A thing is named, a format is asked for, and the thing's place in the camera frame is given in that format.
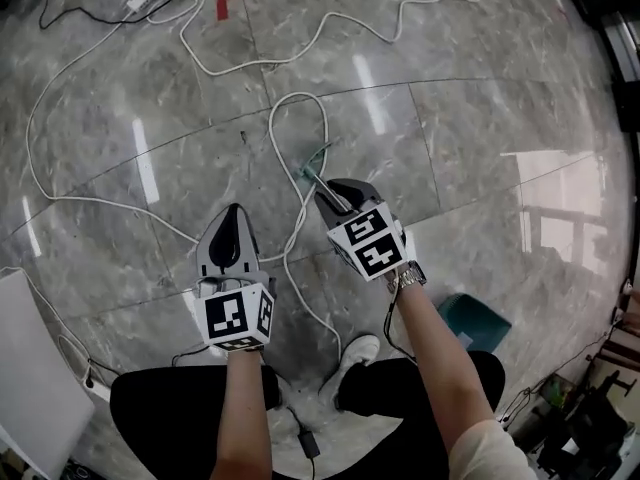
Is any thin white cable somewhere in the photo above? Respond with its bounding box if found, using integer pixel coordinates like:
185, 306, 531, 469
0, 265, 96, 390

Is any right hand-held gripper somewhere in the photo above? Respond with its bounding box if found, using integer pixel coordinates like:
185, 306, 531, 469
314, 178, 409, 283

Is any person's left leg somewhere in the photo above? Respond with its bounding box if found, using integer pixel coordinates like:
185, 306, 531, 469
109, 365, 281, 480

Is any person's right leg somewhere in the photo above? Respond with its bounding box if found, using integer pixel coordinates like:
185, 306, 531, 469
337, 350, 506, 480

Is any white box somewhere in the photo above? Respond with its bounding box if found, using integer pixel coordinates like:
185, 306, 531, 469
0, 267, 96, 479

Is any person's leg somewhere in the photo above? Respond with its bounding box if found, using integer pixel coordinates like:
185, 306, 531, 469
109, 365, 281, 480
337, 350, 506, 480

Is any red tape corner mark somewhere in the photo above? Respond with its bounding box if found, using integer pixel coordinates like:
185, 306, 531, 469
215, 0, 255, 22

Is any black metal frame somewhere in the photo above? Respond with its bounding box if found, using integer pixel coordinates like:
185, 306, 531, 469
564, 0, 640, 135

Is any silver wristwatch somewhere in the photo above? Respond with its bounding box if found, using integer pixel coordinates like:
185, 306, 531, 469
387, 260, 428, 293

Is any black power adapter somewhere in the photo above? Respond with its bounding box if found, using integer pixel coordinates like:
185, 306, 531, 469
298, 430, 322, 460

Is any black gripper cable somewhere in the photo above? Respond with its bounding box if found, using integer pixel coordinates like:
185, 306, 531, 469
382, 280, 417, 363

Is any person's left white shoe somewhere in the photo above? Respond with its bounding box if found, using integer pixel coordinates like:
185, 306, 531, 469
273, 373, 297, 409

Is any long white cable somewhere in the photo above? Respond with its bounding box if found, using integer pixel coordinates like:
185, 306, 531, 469
178, 0, 482, 78
24, 0, 344, 359

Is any person's cream shirt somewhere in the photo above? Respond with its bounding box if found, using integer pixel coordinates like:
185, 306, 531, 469
447, 417, 539, 480

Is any person's right white shoe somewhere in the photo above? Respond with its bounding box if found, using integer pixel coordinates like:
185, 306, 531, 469
319, 335, 381, 410

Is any person's white shoe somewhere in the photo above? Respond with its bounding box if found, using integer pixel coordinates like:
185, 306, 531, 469
319, 335, 381, 410
273, 373, 297, 409

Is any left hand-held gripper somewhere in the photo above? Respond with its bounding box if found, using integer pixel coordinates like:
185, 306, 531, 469
193, 204, 277, 353

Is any person's right forearm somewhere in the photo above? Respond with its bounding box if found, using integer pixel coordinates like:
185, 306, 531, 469
392, 280, 501, 464

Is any person's left forearm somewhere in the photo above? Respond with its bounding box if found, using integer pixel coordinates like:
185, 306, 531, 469
209, 350, 279, 480

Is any teal dustpan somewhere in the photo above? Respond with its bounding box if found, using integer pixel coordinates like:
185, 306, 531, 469
293, 139, 512, 354

